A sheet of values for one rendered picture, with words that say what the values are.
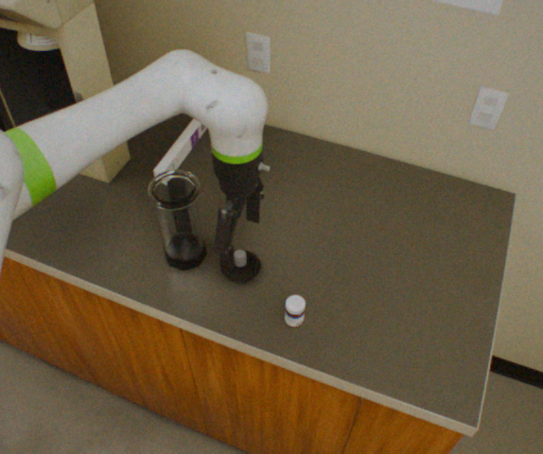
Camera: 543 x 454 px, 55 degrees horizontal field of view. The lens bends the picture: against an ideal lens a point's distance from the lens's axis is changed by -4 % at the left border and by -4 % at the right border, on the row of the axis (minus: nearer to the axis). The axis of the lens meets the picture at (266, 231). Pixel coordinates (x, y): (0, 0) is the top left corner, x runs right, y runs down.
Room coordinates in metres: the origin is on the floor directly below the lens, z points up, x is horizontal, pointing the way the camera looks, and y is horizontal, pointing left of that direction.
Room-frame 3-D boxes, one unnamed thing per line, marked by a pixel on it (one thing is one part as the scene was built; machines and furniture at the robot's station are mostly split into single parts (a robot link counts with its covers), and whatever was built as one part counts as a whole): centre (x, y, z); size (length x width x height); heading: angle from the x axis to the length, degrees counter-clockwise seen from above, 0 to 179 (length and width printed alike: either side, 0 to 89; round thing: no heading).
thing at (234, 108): (0.75, 0.06, 1.39); 0.13 x 0.11 x 0.14; 49
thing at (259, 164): (0.74, 0.05, 1.29); 0.12 x 0.09 x 0.06; 68
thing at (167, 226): (0.80, 0.19, 1.06); 0.11 x 0.11 x 0.21
